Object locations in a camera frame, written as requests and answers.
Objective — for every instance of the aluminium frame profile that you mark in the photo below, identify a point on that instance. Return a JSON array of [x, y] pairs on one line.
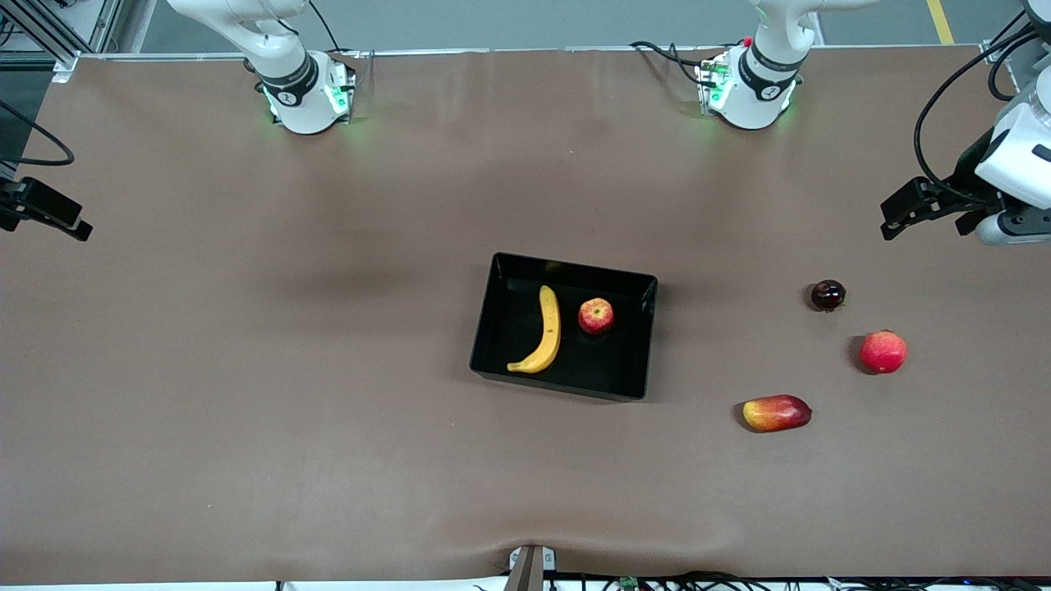
[[61, 67], [995, 51]]

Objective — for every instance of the round red peach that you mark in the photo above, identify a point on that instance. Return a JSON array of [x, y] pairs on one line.
[[883, 353]]

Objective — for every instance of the yellow banana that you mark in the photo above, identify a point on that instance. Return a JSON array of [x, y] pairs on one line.
[[548, 328]]

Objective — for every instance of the metal table edge clamp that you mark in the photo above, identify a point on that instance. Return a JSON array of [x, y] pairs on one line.
[[530, 568]]

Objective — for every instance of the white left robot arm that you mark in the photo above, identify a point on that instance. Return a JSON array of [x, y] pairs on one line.
[[764, 82]]

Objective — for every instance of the small red apple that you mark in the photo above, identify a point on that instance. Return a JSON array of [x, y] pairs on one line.
[[596, 316]]

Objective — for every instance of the dark purple plum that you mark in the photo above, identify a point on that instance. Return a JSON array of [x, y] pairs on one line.
[[828, 295]]

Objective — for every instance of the black plastic box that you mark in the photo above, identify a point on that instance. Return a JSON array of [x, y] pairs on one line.
[[517, 328]]

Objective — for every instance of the red yellow mango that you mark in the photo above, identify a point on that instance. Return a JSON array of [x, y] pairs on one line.
[[776, 413]]

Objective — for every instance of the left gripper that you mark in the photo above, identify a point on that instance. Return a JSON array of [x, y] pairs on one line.
[[966, 184]]

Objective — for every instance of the brown table cover mat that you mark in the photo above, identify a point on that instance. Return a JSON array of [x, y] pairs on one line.
[[328, 476]]

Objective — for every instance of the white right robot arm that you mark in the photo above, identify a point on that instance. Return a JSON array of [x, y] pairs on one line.
[[296, 90]]

